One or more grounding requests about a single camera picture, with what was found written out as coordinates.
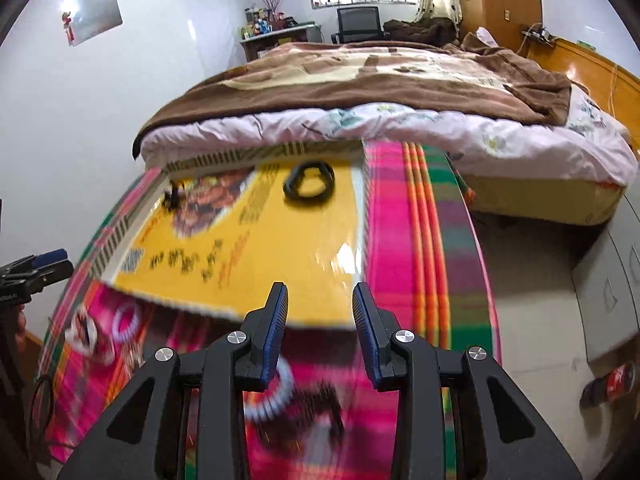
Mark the wooden headboard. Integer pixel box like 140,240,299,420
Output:
527,38,640,154

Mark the dark bead amber bracelet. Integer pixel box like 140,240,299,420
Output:
257,381,347,453

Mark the colourful plaid cloth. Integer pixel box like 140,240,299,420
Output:
39,142,500,479

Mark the light blue spiral hair tie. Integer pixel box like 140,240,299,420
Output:
243,353,296,424

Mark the mattress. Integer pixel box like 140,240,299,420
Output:
463,174,626,226

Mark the brown fleece blanket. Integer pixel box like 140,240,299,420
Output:
131,32,572,157

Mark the transparent hair claw clip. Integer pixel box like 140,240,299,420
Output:
64,304,115,366

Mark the cola bottle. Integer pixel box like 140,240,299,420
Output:
579,362,639,410

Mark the grey drawer nightstand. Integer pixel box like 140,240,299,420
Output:
572,198,639,362

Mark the lilac spiral hair tie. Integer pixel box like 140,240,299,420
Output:
110,301,143,345

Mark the wall mirror panel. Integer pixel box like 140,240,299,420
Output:
58,0,122,47

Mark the cluttered shelf desk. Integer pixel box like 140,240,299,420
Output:
240,8,322,62

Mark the black hair tie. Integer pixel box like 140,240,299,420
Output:
162,180,187,213

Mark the black office chair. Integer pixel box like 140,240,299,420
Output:
331,6,385,44

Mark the white floral quilt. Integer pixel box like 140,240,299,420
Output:
141,87,638,186

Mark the black smart band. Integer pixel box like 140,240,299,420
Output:
282,159,335,207

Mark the power strip on headboard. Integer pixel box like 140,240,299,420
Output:
521,23,555,44

